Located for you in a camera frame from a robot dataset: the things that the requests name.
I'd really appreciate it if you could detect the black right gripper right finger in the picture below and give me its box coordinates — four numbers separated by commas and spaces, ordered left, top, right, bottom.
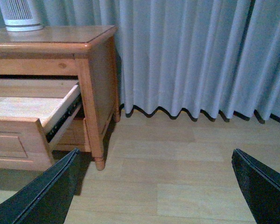
231, 149, 280, 224

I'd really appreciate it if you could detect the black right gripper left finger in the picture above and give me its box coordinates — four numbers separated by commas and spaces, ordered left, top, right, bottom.
0, 148, 80, 224

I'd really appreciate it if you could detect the wooden drawer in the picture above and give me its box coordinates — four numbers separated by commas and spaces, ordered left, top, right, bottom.
52, 118, 91, 153
0, 78, 82, 171

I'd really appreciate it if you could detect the wooden nightstand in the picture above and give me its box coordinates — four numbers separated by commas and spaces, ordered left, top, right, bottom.
0, 26, 120, 170

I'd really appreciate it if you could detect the grey curtain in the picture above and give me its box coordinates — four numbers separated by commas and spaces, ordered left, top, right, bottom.
0, 0, 280, 126

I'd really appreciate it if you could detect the white ribbed air purifier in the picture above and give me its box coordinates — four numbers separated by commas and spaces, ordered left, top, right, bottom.
0, 0, 44, 32

